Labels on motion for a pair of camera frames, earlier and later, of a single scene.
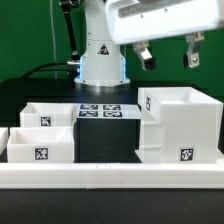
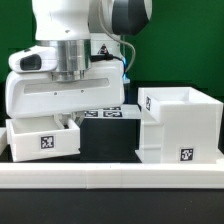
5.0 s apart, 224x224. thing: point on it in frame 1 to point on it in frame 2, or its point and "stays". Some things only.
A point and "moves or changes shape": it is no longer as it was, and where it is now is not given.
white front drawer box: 41,144 moves or changes shape
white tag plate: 109,111 stays
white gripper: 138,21 to 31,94
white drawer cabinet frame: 179,125 stays
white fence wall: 109,175 stays
